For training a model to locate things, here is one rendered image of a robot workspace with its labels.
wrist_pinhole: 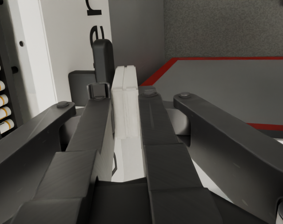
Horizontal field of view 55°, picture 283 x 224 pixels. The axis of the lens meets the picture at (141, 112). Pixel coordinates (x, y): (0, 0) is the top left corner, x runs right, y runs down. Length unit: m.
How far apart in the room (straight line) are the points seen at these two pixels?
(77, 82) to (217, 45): 0.92
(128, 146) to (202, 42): 0.76
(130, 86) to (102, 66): 0.05
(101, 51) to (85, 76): 0.02
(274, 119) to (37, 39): 0.36
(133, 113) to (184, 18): 0.96
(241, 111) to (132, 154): 0.20
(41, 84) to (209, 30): 0.93
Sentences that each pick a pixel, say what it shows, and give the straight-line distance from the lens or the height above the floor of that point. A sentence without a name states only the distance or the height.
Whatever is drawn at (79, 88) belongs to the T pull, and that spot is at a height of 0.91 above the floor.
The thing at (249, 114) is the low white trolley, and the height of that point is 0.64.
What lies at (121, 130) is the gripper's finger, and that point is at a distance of 0.15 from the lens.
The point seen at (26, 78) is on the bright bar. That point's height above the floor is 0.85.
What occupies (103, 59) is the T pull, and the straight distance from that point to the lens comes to 0.20.
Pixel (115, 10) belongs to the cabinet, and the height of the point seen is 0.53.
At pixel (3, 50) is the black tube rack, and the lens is 0.31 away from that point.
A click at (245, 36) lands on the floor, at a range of 1.09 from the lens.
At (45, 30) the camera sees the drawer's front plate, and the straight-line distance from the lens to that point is 0.20.
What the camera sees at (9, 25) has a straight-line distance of 0.34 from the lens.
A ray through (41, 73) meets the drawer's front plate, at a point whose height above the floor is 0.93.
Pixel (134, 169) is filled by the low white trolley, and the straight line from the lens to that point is 0.41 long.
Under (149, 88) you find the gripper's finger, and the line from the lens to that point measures 0.17.
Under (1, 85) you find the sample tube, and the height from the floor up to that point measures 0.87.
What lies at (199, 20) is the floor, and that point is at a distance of 1.09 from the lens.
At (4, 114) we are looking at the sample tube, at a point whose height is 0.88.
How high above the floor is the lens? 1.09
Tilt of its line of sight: 63 degrees down
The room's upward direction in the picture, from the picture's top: 140 degrees counter-clockwise
